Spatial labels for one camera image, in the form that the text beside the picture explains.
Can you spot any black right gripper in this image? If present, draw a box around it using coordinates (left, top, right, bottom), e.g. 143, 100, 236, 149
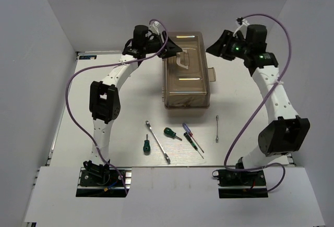
206, 30, 251, 61

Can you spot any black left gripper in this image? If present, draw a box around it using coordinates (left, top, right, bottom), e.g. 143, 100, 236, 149
144, 31, 183, 59

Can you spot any beige plastic toolbox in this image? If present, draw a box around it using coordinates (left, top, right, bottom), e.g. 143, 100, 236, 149
162, 32, 216, 110

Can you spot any large chrome ratchet wrench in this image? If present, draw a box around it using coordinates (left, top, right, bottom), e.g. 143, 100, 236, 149
145, 121, 171, 164

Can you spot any blue red handled screwdriver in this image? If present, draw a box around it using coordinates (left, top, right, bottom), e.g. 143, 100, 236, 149
182, 123, 204, 153

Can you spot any small chrome wrench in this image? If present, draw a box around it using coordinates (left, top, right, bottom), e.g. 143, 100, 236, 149
215, 115, 219, 143

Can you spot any black green precision screwdriver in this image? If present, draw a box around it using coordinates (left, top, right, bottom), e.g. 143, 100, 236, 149
184, 132, 204, 158

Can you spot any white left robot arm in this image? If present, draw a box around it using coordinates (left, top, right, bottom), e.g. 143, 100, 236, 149
83, 20, 182, 185

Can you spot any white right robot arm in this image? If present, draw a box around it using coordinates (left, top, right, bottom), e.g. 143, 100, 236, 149
206, 25, 311, 185

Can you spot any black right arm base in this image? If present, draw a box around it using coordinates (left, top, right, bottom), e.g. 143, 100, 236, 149
212, 169, 266, 187

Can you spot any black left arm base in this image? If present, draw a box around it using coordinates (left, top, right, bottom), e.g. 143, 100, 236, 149
79, 161, 127, 187

